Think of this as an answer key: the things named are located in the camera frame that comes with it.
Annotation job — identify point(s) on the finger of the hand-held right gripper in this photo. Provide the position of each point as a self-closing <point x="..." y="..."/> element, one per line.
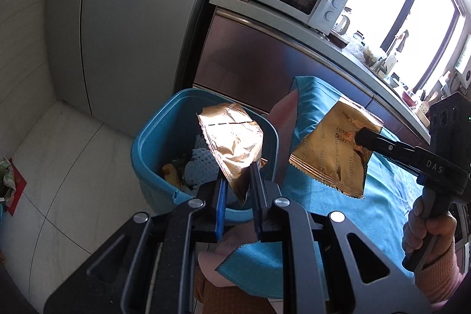
<point x="371" y="141"/>

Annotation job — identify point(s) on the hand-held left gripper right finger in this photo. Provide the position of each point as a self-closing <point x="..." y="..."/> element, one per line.
<point x="256" y="200"/>

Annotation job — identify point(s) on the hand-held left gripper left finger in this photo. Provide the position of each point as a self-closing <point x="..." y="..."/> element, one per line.
<point x="220" y="205"/>

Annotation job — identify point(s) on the white foam fruit net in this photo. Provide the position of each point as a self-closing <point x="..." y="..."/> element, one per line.
<point x="200" y="167"/>

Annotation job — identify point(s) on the gold snack packet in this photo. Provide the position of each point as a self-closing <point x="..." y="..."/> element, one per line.
<point x="327" y="155"/>
<point x="231" y="137"/>

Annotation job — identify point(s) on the orange peel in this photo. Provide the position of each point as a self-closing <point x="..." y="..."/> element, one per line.
<point x="171" y="174"/>

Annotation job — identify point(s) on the blue trash bin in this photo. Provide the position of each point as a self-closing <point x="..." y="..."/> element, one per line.
<point x="158" y="137"/>

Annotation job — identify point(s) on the person's right forearm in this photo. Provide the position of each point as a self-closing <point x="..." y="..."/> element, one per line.
<point x="441" y="277"/>

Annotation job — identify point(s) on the person's right hand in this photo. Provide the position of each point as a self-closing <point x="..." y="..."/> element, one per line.
<point x="441" y="231"/>

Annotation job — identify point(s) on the blue printed tablecloth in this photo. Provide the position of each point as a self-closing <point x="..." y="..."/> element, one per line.
<point x="379" y="189"/>

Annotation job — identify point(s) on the white water heater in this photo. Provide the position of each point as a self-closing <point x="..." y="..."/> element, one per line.
<point x="465" y="64"/>

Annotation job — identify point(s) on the clear plastic bag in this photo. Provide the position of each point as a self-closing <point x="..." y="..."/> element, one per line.
<point x="356" y="48"/>

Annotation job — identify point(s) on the metal kitchen faucet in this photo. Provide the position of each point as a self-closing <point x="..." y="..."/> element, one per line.
<point x="400" y="41"/>

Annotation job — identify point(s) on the dark lidded food container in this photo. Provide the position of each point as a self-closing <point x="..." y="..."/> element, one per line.
<point x="337" y="40"/>

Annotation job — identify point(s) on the glass kettle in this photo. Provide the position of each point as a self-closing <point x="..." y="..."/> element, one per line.
<point x="342" y="23"/>

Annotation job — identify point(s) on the kitchen counter cabinet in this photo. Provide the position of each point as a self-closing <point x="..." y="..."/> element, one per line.
<point x="239" y="53"/>

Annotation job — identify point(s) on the grey refrigerator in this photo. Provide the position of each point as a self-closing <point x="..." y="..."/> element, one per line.
<point x="140" y="23"/>

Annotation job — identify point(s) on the cardboard box with clutter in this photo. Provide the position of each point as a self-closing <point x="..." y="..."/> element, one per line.
<point x="11" y="185"/>

